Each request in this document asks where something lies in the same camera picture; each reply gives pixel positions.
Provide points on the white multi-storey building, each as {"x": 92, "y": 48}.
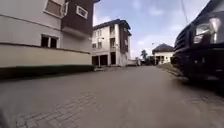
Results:
{"x": 106, "y": 43}

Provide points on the tree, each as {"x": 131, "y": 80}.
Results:
{"x": 144, "y": 54}

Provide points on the grey paved brick road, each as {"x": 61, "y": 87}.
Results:
{"x": 126, "y": 96}

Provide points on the small white house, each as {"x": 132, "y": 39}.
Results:
{"x": 163, "y": 55}

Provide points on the grass strip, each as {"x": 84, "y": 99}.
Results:
{"x": 168, "y": 68}

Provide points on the white and brown building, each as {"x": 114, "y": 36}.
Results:
{"x": 30, "y": 30}

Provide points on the pole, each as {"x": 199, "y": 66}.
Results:
{"x": 184, "y": 11}

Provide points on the black car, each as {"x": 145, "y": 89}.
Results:
{"x": 203, "y": 50}

